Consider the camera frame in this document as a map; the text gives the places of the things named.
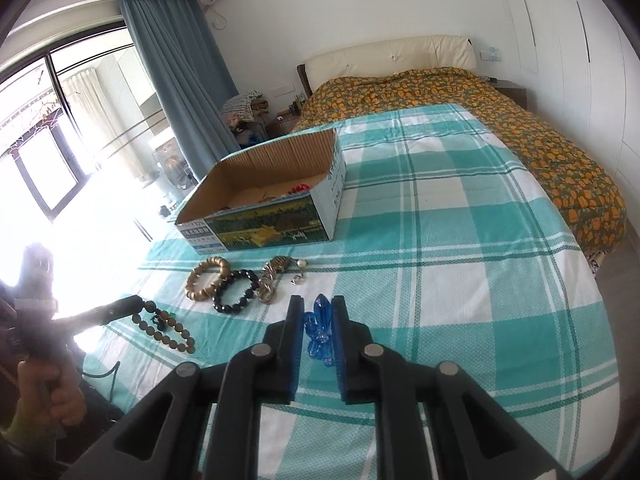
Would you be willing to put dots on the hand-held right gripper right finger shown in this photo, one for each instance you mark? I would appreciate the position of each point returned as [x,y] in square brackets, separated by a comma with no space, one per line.
[341,355]

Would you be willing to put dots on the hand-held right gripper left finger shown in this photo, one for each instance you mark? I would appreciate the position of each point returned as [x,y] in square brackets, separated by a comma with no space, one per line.
[295,350]

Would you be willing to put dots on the white wardrobe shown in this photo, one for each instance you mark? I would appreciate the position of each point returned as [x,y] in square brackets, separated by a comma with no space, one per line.
[565,35]

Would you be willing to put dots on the wall socket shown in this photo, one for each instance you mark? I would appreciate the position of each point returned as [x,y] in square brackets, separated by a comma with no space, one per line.
[491,53]

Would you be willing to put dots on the person's left hand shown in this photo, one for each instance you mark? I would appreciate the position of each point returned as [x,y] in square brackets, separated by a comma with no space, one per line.
[60,400]

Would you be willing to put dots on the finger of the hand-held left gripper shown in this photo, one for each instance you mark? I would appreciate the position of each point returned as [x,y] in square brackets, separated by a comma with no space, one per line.
[107,311]

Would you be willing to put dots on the orange floral bed blanket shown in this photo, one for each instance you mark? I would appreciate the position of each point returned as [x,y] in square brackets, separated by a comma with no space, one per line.
[550,150]

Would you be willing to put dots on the teal plaid tablecloth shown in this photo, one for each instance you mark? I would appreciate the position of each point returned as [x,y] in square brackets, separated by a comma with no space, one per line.
[450,285]

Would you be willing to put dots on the white wall switch plate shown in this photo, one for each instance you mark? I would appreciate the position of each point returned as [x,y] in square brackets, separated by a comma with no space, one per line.
[283,90]

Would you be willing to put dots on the glass sliding door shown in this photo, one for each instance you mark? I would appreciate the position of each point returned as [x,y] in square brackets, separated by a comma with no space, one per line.
[100,110]

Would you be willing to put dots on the pile of clothes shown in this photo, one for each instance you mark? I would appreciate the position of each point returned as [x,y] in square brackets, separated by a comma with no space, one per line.
[242,105]

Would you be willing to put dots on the person's left forearm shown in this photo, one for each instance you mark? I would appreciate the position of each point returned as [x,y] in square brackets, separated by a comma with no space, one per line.
[12,432]

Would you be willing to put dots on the cardboard box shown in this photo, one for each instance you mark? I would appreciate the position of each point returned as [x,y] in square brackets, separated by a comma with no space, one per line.
[270,225]

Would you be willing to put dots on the blue curtain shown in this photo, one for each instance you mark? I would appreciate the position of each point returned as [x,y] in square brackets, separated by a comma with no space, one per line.
[185,85]

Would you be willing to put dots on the dark wooden nightstand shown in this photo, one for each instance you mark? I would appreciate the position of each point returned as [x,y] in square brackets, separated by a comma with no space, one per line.
[282,122]
[512,94]

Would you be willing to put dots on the cream padded headboard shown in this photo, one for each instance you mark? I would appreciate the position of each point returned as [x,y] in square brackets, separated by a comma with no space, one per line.
[390,55]

